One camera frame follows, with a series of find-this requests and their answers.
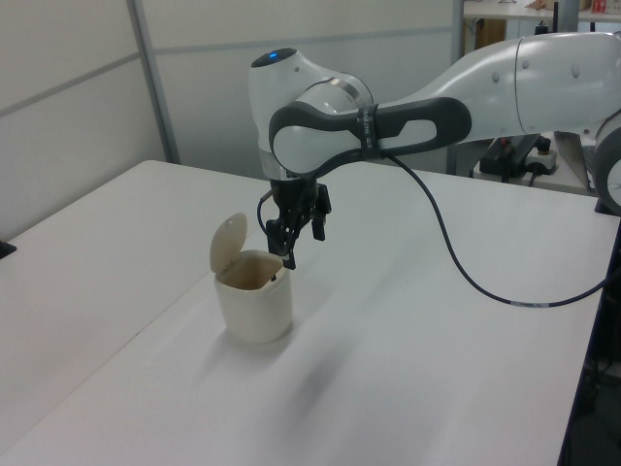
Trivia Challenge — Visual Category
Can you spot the black cable strap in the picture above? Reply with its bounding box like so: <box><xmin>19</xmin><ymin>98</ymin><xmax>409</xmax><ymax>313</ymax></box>
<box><xmin>355</xmin><ymin>103</ymin><xmax>383</xmax><ymax>159</ymax></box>

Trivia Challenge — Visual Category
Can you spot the black box under desk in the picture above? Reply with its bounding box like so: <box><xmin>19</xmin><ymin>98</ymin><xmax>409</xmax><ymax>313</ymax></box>
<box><xmin>479</xmin><ymin>135</ymin><xmax>540</xmax><ymax>184</ymax></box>

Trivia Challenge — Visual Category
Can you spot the long black arm cable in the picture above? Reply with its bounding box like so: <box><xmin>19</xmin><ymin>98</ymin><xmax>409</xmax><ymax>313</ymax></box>
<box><xmin>381</xmin><ymin>150</ymin><xmax>610</xmax><ymax>310</ymax></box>

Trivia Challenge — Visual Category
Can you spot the small white lidded trash can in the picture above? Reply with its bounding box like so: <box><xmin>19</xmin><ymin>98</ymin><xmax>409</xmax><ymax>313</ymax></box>
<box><xmin>209</xmin><ymin>212</ymin><xmax>294</xmax><ymax>345</ymax></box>

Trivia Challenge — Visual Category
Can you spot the white background desk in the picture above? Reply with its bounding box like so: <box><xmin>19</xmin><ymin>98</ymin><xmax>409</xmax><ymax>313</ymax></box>
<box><xmin>462</xmin><ymin>0</ymin><xmax>621</xmax><ymax>23</ymax></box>

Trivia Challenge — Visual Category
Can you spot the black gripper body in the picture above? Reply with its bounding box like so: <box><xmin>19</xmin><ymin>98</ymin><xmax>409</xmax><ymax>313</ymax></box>
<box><xmin>268</xmin><ymin>177</ymin><xmax>320</xmax><ymax>220</ymax></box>

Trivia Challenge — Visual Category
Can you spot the thin grey gripper wire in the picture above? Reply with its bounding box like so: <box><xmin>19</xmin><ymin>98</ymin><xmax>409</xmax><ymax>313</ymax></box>
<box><xmin>255</xmin><ymin>192</ymin><xmax>274</xmax><ymax>239</ymax></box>

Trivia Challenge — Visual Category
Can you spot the grey metal partition post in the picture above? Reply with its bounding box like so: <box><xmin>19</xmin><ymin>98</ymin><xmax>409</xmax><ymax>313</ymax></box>
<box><xmin>126</xmin><ymin>0</ymin><xmax>181</xmax><ymax>164</ymax></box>

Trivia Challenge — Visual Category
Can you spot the brown cardboard panel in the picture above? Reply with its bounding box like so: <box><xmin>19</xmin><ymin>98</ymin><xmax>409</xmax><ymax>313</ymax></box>
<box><xmin>474</xmin><ymin>18</ymin><xmax>508</xmax><ymax>50</ymax></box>

